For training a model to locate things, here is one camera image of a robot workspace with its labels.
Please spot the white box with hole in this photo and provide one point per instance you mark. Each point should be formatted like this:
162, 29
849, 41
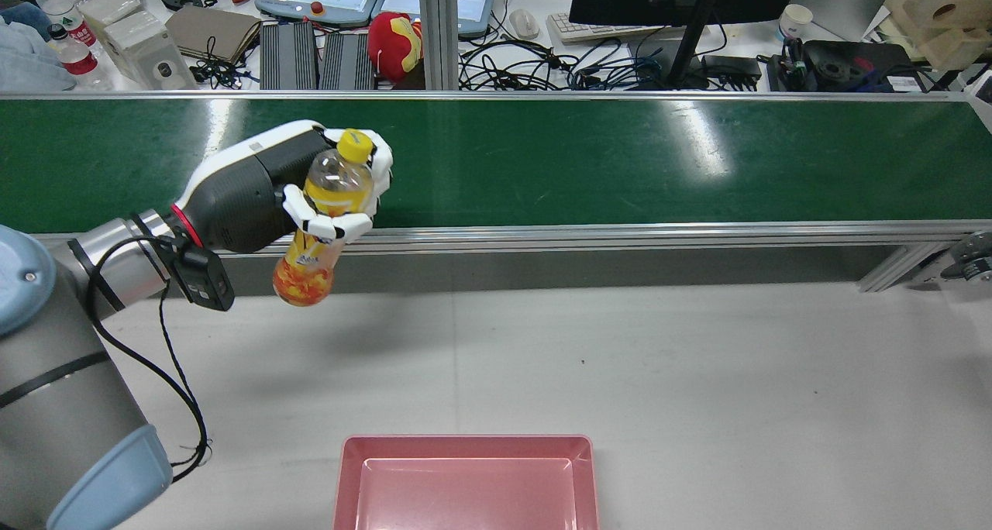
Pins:
147, 53

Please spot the pink plastic basket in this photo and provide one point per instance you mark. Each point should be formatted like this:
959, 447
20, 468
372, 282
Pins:
465, 487

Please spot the green conveyor belt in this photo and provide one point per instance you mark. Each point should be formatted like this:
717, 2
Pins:
581, 162

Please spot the water bottle red label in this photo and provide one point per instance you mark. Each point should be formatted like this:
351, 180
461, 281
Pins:
77, 57
58, 3

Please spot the white label tag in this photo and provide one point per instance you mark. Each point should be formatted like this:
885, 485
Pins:
904, 82

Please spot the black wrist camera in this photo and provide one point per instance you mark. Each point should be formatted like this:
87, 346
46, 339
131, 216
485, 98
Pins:
203, 278

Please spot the red yellow Iron Man plush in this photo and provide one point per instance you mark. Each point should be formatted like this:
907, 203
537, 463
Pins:
391, 42

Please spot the aluminium profile post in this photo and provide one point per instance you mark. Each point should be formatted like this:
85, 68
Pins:
438, 26

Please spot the silver conveyor roller motor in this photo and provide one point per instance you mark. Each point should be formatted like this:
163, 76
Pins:
973, 255

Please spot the black flange device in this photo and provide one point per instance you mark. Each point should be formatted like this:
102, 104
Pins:
856, 63

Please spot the white keyboard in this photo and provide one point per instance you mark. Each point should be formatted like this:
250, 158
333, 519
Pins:
597, 32

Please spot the white paper cup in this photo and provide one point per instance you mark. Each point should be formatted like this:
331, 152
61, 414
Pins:
795, 22

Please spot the small white box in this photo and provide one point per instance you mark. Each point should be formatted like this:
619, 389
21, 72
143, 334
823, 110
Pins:
108, 11

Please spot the wooden block with hole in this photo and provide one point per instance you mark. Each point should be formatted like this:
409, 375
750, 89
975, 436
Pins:
942, 7

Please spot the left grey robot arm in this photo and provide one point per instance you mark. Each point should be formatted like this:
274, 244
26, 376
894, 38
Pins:
54, 406

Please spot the silver laptop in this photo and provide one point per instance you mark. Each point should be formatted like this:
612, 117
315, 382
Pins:
845, 3

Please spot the black monitor stand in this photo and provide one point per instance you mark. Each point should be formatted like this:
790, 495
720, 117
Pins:
692, 42

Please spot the white computer mouse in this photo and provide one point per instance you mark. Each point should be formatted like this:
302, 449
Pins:
525, 23

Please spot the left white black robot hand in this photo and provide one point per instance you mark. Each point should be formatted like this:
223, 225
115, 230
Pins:
240, 197

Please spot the orange juice bottle yellow cap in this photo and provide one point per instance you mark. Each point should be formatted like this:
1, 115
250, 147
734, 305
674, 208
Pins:
339, 180

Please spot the brown folder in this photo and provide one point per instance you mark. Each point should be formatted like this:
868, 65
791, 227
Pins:
213, 30

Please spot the blue cloth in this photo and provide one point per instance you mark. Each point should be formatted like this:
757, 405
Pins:
27, 57

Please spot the grey finned metal box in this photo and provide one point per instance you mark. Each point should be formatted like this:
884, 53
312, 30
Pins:
288, 57
349, 61

